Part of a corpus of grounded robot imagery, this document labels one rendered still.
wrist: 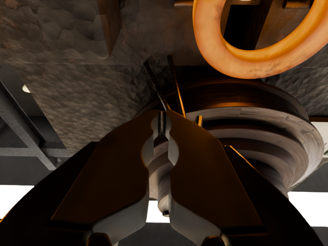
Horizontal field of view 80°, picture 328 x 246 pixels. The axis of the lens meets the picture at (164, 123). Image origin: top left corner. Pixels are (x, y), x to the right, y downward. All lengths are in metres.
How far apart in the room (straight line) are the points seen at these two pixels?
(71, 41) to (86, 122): 0.39
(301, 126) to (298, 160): 0.09
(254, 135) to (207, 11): 0.22
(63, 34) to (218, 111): 0.25
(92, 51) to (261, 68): 0.24
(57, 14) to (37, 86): 0.35
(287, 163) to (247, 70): 0.21
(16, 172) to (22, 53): 9.17
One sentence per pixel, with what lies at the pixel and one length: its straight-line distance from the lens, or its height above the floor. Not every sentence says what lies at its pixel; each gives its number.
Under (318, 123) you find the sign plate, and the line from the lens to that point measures 0.69.
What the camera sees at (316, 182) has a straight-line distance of 9.50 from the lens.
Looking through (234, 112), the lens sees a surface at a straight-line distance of 0.35.
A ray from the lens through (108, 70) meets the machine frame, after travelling 0.49.
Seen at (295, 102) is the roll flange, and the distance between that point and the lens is 0.48.
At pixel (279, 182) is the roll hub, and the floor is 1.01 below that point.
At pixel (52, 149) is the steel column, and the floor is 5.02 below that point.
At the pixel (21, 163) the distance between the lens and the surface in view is 9.75.
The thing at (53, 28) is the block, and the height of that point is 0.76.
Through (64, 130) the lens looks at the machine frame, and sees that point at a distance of 0.70.
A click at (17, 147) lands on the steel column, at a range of 6.46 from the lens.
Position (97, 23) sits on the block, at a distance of 0.26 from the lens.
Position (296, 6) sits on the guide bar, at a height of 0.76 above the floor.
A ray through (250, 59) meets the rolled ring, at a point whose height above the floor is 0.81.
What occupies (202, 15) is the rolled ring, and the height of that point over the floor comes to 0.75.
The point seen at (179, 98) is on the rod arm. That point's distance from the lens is 0.32.
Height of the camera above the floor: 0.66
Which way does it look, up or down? 49 degrees up
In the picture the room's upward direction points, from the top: 180 degrees counter-clockwise
